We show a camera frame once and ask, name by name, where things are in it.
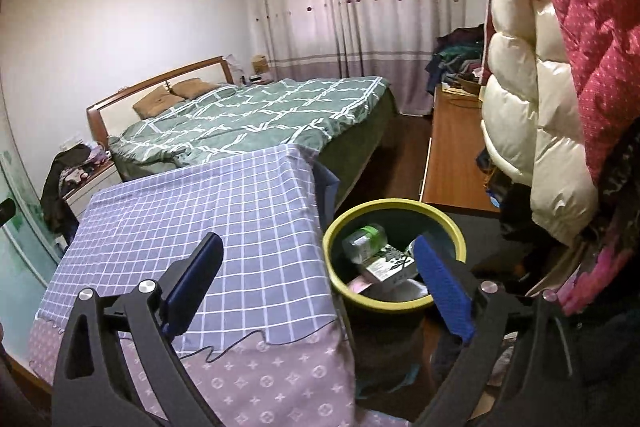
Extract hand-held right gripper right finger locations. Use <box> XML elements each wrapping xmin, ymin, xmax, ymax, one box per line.
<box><xmin>412</xmin><ymin>234</ymin><xmax>583</xmax><ymax>427</ymax></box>

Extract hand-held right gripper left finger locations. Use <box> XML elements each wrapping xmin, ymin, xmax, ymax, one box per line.
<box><xmin>52</xmin><ymin>232</ymin><xmax>225</xmax><ymax>427</ymax></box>

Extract clear plastic wrapper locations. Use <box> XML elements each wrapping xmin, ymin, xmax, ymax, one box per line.
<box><xmin>385</xmin><ymin>279</ymin><xmax>431</xmax><ymax>303</ymax></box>

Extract green leaf-print box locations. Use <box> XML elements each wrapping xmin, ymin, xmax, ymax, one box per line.
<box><xmin>367</xmin><ymin>244</ymin><xmax>418</xmax><ymax>283</ymax></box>

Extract yellow-rimmed dark trash bin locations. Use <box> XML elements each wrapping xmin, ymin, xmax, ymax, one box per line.
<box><xmin>322</xmin><ymin>199</ymin><xmax>467</xmax><ymax>388</ymax></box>

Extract wardrobe sliding doors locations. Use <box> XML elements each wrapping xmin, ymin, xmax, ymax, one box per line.
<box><xmin>0</xmin><ymin>97</ymin><xmax>76</xmax><ymax>358</ymax></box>

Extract dark clothes heap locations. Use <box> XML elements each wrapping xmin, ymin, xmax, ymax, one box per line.
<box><xmin>40</xmin><ymin>144</ymin><xmax>108</xmax><ymax>238</ymax></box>

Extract white nightstand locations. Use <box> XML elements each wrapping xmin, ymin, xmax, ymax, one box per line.
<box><xmin>64</xmin><ymin>162</ymin><xmax>123</xmax><ymax>220</ymax></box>

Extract purple checked tablecloth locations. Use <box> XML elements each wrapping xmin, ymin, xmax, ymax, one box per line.
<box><xmin>27</xmin><ymin>144</ymin><xmax>358</xmax><ymax>427</ymax></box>

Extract dark hanging bag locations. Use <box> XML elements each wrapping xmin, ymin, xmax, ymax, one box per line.
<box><xmin>480</xmin><ymin>152</ymin><xmax>541</xmax><ymax>243</ymax></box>

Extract wooden desk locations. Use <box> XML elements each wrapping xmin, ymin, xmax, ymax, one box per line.
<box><xmin>419</xmin><ymin>86</ymin><xmax>501</xmax><ymax>212</ymax></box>

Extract wooden bed headboard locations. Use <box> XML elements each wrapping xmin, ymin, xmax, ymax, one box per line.
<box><xmin>86</xmin><ymin>56</ymin><xmax>236</xmax><ymax>145</ymax></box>

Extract pink cloth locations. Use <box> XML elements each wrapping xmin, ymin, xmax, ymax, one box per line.
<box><xmin>560</xmin><ymin>232</ymin><xmax>640</xmax><ymax>318</ymax></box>

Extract dark green bed base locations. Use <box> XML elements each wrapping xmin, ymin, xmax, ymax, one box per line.
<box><xmin>320</xmin><ymin>89</ymin><xmax>401</xmax><ymax>192</ymax></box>

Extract brown pillow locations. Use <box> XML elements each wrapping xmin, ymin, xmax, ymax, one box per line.
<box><xmin>172</xmin><ymin>78</ymin><xmax>218</xmax><ymax>100</ymax></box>
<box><xmin>132</xmin><ymin>84</ymin><xmax>176</xmax><ymax>118</ymax></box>

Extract bed with green quilt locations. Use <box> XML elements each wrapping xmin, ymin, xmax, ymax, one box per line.
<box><xmin>107</xmin><ymin>77</ymin><xmax>391</xmax><ymax>168</ymax></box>

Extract cream puffer jacket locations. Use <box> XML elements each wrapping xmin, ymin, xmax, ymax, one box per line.
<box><xmin>480</xmin><ymin>0</ymin><xmax>601</xmax><ymax>248</ymax></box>

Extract pile of clothes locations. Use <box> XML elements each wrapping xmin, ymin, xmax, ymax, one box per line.
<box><xmin>425</xmin><ymin>24</ymin><xmax>486</xmax><ymax>95</ymax></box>

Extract pink and white curtain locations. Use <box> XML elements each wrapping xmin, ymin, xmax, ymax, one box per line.
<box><xmin>239</xmin><ymin>0</ymin><xmax>493</xmax><ymax>116</ymax></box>

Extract red quilted jacket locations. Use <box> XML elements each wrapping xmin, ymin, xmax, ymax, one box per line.
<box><xmin>520</xmin><ymin>0</ymin><xmax>640</xmax><ymax>188</ymax></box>

